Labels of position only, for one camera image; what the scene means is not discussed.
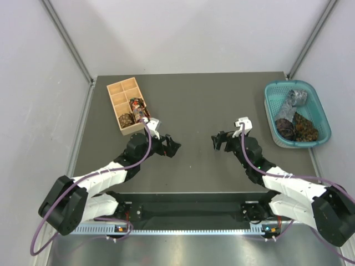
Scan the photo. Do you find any slotted cable duct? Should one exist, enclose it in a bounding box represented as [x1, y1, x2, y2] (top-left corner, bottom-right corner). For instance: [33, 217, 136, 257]
[69, 223, 281, 236]

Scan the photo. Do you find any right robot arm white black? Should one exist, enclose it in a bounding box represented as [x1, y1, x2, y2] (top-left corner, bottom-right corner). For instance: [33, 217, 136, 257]
[211, 131, 354, 247]

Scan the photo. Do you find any wooden compartment box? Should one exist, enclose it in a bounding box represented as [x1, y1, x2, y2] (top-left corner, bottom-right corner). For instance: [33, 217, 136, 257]
[106, 77, 151, 135]

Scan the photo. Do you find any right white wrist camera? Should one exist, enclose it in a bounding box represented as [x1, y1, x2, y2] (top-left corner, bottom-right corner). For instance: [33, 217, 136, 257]
[232, 117, 252, 138]

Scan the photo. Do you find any grey patterned tie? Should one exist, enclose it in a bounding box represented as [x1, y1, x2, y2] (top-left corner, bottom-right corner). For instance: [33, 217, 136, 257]
[275, 89, 308, 122]

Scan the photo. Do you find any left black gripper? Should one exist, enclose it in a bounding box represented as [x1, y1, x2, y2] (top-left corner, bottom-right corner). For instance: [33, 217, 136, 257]
[138, 131, 181, 163]

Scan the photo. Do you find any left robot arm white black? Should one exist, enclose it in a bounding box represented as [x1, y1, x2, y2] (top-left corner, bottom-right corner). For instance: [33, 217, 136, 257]
[38, 133, 181, 236]

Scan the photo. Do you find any aluminium frame post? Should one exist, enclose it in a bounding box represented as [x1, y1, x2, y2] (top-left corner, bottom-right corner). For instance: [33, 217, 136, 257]
[40, 0, 94, 84]
[285, 0, 339, 80]

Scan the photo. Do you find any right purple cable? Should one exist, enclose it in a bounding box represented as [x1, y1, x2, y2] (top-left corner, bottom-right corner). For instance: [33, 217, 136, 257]
[240, 123, 355, 264]

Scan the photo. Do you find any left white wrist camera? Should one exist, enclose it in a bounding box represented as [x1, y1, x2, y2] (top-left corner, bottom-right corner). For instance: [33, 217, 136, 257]
[143, 117, 161, 139]

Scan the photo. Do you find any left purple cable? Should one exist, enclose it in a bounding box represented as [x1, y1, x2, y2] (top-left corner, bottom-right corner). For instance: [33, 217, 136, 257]
[29, 119, 153, 255]

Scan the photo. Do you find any right aluminium frame post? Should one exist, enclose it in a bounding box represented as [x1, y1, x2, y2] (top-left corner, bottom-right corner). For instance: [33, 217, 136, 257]
[285, 0, 339, 80]

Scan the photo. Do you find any teal plastic basket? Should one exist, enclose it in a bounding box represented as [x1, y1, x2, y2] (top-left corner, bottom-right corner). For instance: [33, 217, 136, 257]
[264, 80, 331, 149]

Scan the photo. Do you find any colourful rolled tie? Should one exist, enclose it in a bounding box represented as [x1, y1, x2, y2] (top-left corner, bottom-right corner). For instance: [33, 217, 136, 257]
[129, 98, 150, 123]

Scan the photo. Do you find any purple cable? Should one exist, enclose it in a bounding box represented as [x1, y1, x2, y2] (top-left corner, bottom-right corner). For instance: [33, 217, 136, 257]
[240, 123, 355, 264]
[29, 119, 153, 255]

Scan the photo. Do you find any dark purple patterned tie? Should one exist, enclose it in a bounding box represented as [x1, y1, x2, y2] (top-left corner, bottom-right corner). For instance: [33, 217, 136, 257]
[275, 118, 296, 141]

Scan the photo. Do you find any left aluminium frame post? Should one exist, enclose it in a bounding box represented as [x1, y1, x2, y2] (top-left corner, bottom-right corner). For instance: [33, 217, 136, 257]
[40, 0, 94, 84]

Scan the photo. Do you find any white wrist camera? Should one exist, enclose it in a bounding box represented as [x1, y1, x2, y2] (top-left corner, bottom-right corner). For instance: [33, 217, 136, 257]
[232, 117, 252, 138]
[143, 117, 161, 139]

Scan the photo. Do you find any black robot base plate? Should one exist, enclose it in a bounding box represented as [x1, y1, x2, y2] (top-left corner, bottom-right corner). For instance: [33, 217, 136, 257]
[107, 192, 283, 231]

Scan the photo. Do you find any brown patterned rolled tie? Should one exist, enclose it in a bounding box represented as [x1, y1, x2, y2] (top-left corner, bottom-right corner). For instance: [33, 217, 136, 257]
[119, 113, 135, 129]

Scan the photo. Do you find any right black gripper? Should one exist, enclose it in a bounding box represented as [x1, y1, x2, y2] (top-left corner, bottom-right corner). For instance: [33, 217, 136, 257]
[212, 129, 251, 168]

